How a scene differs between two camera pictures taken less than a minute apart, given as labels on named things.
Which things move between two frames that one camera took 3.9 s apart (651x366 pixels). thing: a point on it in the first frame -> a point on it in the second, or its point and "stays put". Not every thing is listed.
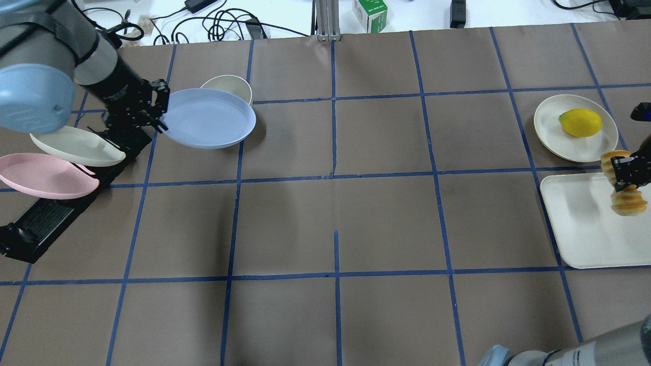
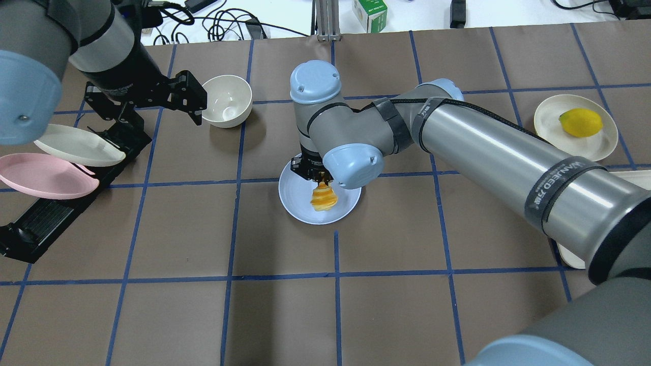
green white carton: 373,14 stays put
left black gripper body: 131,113 -> 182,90
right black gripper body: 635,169 -> 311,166
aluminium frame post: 328,20 stays put
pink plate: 45,177 stays put
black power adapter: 457,13 stays put
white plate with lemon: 553,136 stays put
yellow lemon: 581,122 stays put
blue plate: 207,118 -> 296,192
